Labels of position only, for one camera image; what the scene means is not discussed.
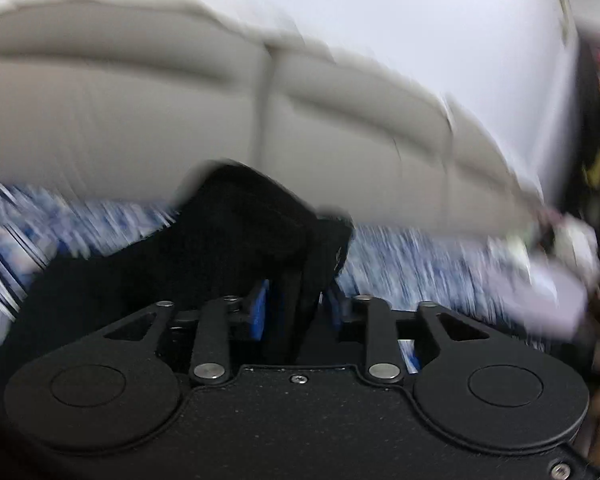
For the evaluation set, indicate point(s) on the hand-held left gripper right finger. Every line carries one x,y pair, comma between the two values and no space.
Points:
336,307

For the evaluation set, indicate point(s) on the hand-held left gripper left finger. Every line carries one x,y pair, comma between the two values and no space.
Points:
257,312

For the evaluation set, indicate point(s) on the black pants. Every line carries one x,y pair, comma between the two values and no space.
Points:
205,250

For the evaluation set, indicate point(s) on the blue white printed blanket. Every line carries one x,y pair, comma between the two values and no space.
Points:
420,270

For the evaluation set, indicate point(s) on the white lilac cloth pile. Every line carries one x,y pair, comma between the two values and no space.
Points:
555,280

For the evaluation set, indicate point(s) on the beige leather sofa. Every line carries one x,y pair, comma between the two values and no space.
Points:
155,110

